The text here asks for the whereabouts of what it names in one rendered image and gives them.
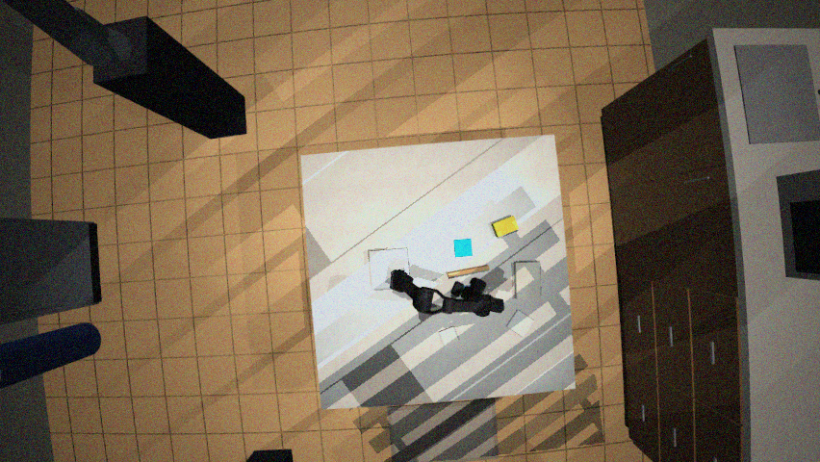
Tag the yellow block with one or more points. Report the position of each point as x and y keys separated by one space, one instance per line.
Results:
x=504 y=226

